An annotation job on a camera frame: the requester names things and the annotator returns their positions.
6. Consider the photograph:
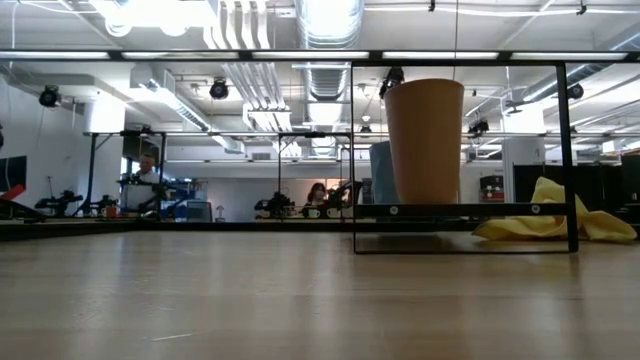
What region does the orange plastic cup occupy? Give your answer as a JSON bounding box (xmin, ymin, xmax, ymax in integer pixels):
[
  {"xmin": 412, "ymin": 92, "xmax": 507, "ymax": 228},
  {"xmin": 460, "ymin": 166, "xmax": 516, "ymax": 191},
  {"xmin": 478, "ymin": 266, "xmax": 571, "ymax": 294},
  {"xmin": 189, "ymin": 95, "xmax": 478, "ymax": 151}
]
[{"xmin": 383, "ymin": 78, "xmax": 466, "ymax": 205}]

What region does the person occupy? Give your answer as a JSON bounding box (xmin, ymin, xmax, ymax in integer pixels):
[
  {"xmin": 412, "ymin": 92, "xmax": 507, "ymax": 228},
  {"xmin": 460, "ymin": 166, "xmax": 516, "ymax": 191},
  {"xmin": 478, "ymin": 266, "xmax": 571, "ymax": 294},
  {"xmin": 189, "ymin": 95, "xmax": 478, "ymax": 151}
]
[
  {"xmin": 130, "ymin": 152, "xmax": 164, "ymax": 214},
  {"xmin": 305, "ymin": 181, "xmax": 330, "ymax": 207}
]

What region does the red and white machine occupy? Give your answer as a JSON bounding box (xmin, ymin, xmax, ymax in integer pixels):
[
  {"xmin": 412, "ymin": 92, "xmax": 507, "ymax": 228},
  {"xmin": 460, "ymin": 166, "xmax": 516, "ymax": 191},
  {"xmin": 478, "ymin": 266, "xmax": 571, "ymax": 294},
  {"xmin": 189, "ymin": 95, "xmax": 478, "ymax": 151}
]
[{"xmin": 479, "ymin": 174, "xmax": 506, "ymax": 204}]

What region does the yellow cloth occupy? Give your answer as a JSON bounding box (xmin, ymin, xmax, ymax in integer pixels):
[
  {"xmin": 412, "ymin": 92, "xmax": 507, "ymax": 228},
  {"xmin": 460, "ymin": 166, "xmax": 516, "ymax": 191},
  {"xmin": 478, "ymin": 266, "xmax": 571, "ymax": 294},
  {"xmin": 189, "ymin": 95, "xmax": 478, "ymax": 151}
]
[{"xmin": 471, "ymin": 175, "xmax": 639, "ymax": 245}]

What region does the red flat object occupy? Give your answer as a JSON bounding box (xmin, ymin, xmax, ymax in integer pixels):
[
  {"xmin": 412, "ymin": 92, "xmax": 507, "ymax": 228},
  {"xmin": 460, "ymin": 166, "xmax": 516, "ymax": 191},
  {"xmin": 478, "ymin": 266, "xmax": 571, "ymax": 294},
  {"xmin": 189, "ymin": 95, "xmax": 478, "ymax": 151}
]
[{"xmin": 0, "ymin": 183, "xmax": 27, "ymax": 202}]

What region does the black background station frame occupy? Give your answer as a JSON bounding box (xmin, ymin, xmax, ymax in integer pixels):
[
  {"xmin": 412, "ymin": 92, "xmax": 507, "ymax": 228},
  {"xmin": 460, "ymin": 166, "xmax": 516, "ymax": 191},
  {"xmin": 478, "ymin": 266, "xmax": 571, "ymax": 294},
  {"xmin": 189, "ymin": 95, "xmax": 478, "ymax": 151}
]
[
  {"xmin": 81, "ymin": 128, "xmax": 169, "ymax": 217},
  {"xmin": 276, "ymin": 130, "xmax": 354, "ymax": 221}
]

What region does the wooden shelf with black frame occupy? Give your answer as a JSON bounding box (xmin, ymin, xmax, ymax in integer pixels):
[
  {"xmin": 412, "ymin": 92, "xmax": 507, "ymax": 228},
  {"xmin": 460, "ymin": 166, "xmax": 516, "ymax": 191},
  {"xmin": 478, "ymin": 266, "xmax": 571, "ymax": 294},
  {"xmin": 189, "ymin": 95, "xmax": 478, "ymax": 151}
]
[{"xmin": 350, "ymin": 60, "xmax": 580, "ymax": 255}]

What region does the silver ventilation duct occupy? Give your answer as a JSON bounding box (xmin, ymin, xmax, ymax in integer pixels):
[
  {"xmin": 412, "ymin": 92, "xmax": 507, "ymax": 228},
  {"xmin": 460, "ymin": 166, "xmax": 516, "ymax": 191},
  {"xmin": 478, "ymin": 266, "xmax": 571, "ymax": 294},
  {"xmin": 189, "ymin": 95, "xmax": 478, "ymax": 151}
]
[{"xmin": 293, "ymin": 0, "xmax": 366, "ymax": 104}]

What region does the black metal table frame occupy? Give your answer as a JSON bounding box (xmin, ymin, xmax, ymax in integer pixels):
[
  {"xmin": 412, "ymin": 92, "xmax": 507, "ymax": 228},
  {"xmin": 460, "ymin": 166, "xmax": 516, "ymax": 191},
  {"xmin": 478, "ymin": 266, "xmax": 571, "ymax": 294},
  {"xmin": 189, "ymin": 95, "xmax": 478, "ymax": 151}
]
[{"xmin": 0, "ymin": 48, "xmax": 640, "ymax": 242}]

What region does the black wall monitor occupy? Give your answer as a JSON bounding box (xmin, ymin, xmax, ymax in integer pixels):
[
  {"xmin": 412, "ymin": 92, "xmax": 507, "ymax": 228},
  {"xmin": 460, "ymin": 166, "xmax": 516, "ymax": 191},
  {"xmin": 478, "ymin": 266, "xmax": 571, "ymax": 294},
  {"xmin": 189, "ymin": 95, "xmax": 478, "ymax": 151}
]
[{"xmin": 0, "ymin": 155, "xmax": 28, "ymax": 192}]

